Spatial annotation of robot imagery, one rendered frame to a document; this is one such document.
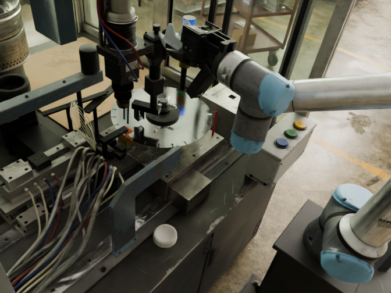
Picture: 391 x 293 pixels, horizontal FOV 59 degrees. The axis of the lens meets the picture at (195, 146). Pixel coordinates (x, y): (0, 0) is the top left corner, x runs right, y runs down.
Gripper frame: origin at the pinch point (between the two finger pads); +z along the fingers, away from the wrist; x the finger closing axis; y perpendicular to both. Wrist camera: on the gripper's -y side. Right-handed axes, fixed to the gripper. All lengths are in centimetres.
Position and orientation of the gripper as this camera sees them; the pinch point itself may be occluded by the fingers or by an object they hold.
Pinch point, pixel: (167, 38)
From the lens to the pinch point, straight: 89.0
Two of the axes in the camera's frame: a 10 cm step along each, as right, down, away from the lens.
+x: -7.4, 3.6, -5.7
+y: 1.4, -7.5, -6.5
